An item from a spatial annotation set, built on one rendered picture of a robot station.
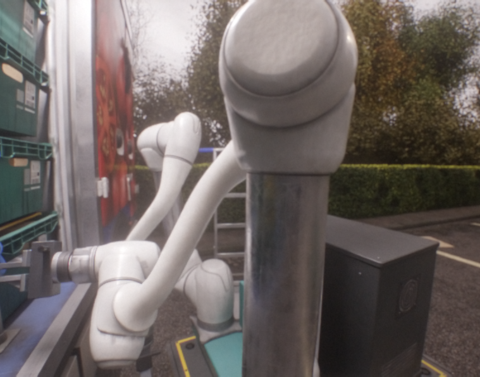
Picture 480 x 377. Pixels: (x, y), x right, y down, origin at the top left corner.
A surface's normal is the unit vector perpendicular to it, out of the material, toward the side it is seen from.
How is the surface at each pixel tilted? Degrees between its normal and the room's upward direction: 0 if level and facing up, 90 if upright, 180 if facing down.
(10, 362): 0
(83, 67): 90
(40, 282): 69
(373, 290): 90
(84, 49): 90
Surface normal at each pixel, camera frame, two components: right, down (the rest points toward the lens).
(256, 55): -0.25, -0.07
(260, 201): -0.72, 0.06
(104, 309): -0.51, -0.51
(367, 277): -0.90, 0.04
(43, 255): 0.29, -0.27
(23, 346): 0.00, -1.00
